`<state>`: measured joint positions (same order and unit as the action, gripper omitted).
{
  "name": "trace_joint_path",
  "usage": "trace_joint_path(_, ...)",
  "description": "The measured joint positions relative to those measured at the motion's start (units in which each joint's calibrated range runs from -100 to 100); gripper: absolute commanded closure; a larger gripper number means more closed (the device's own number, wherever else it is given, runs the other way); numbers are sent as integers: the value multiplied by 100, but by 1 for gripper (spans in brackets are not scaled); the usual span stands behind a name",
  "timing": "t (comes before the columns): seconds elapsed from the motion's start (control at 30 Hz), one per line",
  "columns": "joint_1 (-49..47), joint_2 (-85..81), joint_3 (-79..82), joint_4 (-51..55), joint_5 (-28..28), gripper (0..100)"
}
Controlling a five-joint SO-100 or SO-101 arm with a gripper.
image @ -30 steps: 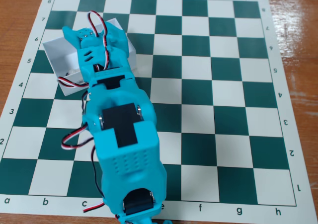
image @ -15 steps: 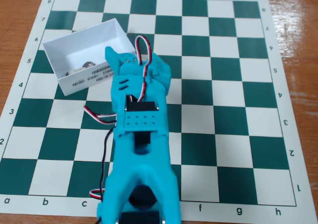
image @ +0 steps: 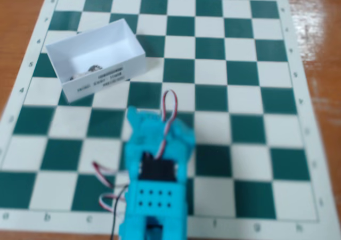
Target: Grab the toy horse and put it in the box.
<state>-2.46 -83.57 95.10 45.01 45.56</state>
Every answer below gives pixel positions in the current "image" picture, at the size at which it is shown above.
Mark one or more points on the green white chessboard mat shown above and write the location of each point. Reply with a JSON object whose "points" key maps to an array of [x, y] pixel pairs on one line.
{"points": [[239, 149]]}

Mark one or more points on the white cardboard box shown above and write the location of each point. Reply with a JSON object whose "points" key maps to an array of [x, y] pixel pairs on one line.
{"points": [[112, 48]]}

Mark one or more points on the turquoise robot arm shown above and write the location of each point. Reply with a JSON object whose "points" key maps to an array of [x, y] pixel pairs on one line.
{"points": [[157, 198]]}

